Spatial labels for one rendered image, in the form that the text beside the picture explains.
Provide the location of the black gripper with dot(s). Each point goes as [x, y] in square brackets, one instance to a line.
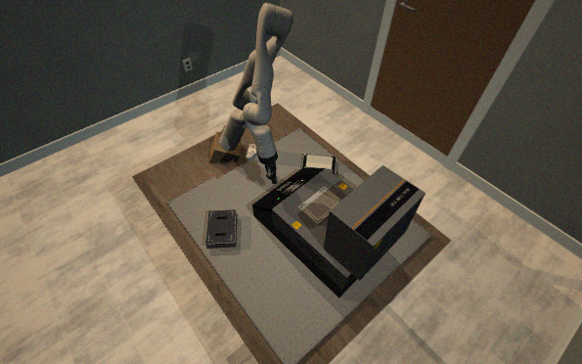
[270, 166]

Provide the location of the black thermal cycler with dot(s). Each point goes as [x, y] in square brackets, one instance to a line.
[335, 231]

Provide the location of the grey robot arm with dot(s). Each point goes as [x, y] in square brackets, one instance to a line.
[275, 21]

